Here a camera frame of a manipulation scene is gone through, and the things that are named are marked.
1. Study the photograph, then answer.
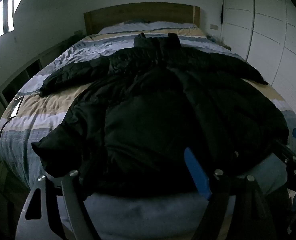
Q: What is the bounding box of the low shelf unit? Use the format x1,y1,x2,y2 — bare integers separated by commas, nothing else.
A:
0,37,76,180

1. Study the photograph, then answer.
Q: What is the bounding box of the window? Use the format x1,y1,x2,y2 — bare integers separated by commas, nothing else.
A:
0,0,35,46

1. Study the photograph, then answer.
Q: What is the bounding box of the bed with striped duvet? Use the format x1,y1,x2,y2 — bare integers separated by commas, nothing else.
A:
0,20,296,240

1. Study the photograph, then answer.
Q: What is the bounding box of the black down jacket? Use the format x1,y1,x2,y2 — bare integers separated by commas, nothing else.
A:
32,32,289,198

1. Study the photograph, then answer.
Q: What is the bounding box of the wooden nightstand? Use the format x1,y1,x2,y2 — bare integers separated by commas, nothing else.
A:
208,37,232,52

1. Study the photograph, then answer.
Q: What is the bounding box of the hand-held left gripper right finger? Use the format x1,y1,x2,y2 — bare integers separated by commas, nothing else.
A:
183,147,279,240

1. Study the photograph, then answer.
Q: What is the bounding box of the smartphone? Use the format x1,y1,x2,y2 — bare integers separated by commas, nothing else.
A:
9,95,25,119

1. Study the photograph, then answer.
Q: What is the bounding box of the wooden headboard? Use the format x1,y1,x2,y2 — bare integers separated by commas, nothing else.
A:
84,2,201,36

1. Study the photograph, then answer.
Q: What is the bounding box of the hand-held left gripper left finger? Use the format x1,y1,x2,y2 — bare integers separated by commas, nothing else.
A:
15,170,96,240

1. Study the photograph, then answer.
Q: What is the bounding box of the white wardrobe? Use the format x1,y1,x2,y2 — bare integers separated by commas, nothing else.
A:
221,0,296,110

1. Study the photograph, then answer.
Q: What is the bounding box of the dark blue cloth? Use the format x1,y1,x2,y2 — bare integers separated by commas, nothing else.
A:
123,19,151,25

